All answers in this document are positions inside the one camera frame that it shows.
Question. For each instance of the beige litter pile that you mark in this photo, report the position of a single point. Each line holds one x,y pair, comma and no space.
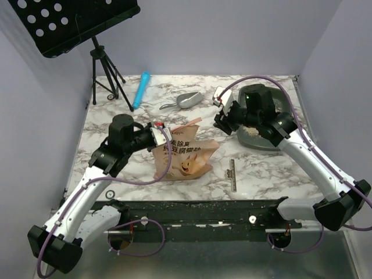
251,132

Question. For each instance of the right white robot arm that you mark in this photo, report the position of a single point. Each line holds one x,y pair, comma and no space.
342,196

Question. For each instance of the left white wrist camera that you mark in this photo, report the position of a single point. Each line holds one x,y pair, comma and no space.
161,134

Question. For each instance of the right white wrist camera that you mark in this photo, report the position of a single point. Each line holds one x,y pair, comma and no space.
223,97

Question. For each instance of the silver metal litter scoop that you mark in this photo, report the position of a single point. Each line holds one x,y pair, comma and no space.
185,101

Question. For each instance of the blue cylindrical handle tool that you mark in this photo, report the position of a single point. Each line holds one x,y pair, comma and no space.
145,78

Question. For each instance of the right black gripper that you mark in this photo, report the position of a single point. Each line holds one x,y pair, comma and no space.
224,122

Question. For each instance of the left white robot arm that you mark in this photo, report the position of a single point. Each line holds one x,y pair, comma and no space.
61,240

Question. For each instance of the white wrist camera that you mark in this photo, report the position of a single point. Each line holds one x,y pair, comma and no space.
223,97
161,134

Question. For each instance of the aluminium extrusion rail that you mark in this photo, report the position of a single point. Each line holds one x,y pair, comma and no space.
306,228

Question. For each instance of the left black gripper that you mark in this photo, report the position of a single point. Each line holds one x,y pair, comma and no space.
147,128

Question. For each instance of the black perforated music stand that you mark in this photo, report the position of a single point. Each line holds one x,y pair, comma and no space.
43,30

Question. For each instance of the orange cat litter bag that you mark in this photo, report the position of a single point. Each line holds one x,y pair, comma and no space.
189,156

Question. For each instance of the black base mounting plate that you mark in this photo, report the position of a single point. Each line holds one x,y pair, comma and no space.
201,221

